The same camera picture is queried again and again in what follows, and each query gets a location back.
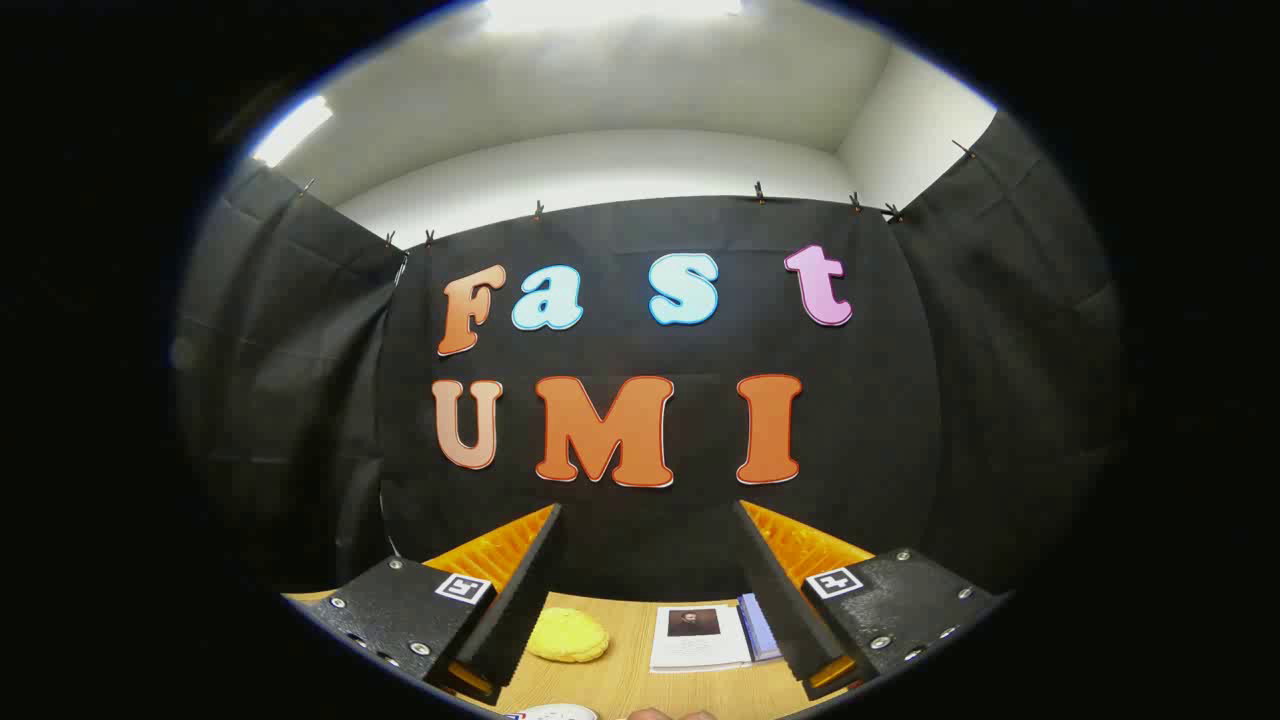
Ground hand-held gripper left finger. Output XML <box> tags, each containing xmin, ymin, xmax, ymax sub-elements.
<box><xmin>283</xmin><ymin>503</ymin><xmax>564</xmax><ymax>706</ymax></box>

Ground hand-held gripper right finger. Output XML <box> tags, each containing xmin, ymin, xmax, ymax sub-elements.
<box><xmin>733</xmin><ymin>498</ymin><xmax>1009</xmax><ymax>703</ymax></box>

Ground blue book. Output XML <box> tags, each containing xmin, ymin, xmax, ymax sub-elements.
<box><xmin>737</xmin><ymin>593</ymin><xmax>783</xmax><ymax>663</ymax></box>

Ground yellow plush toy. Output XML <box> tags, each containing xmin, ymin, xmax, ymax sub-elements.
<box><xmin>527</xmin><ymin>607</ymin><xmax>611</xmax><ymax>663</ymax></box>

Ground white book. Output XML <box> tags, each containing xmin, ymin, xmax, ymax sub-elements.
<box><xmin>650</xmin><ymin>605</ymin><xmax>753</xmax><ymax>673</ymax></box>

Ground row of small cloth clips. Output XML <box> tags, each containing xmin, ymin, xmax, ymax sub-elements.
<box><xmin>298</xmin><ymin>138</ymin><xmax>977</xmax><ymax>249</ymax></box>

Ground narrow ceiling light strip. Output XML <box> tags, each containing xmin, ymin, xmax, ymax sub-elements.
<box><xmin>250</xmin><ymin>95</ymin><xmax>334</xmax><ymax>168</ymax></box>

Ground wide ceiling light panel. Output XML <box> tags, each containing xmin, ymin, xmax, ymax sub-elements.
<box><xmin>483</xmin><ymin>0</ymin><xmax>746</xmax><ymax>33</ymax></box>

